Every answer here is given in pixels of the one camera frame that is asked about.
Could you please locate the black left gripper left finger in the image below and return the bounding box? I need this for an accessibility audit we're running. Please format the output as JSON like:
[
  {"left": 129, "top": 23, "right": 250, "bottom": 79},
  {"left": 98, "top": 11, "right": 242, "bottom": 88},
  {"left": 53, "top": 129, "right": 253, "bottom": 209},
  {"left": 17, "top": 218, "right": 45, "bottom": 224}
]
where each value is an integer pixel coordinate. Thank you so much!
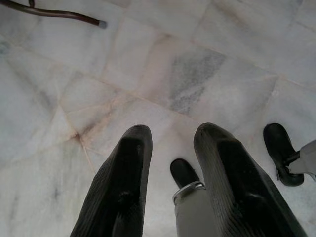
[{"left": 70, "top": 124, "right": 153, "bottom": 237}]

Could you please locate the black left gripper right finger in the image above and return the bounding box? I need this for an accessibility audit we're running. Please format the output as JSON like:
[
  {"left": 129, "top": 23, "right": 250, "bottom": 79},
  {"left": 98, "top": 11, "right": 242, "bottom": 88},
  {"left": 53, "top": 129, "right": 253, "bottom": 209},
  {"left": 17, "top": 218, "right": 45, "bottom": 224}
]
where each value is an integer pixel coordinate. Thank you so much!
[{"left": 193, "top": 122, "right": 309, "bottom": 237}]

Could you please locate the grey robot left leg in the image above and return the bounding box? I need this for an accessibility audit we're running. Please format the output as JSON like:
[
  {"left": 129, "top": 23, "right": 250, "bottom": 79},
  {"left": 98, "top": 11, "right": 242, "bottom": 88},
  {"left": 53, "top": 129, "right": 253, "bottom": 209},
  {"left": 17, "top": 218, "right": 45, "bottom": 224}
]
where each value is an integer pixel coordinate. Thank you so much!
[{"left": 172, "top": 181, "right": 224, "bottom": 237}]

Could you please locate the grey robot leg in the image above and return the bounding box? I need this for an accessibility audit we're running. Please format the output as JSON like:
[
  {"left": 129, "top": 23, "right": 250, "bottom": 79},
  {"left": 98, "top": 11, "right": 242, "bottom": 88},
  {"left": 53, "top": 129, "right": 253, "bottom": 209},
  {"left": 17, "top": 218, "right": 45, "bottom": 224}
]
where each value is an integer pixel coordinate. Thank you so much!
[
  {"left": 172, "top": 181, "right": 224, "bottom": 237},
  {"left": 283, "top": 139, "right": 316, "bottom": 179}
]

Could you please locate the black robot right foot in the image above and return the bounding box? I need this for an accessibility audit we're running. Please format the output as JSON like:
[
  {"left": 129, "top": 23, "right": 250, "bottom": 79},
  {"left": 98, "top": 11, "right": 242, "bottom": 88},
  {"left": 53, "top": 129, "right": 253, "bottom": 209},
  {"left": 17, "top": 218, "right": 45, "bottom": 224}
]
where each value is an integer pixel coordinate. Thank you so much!
[{"left": 263, "top": 122, "right": 305, "bottom": 186}]

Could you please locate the black robot foot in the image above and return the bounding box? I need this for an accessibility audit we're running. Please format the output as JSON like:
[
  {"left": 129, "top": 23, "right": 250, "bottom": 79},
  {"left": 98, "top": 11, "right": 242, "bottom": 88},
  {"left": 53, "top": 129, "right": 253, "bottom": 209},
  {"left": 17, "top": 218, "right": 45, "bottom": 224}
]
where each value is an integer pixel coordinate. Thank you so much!
[
  {"left": 263, "top": 122, "right": 305, "bottom": 186},
  {"left": 169, "top": 158, "right": 202, "bottom": 190}
]

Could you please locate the black robot left foot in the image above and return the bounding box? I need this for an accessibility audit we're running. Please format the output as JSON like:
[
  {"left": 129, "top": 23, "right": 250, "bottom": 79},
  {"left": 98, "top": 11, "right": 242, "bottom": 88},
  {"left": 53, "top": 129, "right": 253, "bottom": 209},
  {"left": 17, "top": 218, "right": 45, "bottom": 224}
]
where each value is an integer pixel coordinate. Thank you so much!
[{"left": 169, "top": 158, "right": 202, "bottom": 190}]

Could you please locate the grey robot right leg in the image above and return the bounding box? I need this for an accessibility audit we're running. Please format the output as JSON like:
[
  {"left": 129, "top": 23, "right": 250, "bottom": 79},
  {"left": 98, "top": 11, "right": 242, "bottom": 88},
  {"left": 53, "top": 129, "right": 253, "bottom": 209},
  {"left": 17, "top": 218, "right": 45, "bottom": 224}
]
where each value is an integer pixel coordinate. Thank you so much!
[{"left": 283, "top": 139, "right": 316, "bottom": 179}]

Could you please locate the dark brown curved chair leg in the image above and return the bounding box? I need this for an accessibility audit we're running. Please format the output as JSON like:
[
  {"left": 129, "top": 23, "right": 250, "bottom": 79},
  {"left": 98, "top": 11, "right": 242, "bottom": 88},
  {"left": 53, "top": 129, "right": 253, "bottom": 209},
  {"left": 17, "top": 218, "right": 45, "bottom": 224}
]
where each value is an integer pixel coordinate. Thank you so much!
[{"left": 0, "top": 0, "right": 108, "bottom": 29}]

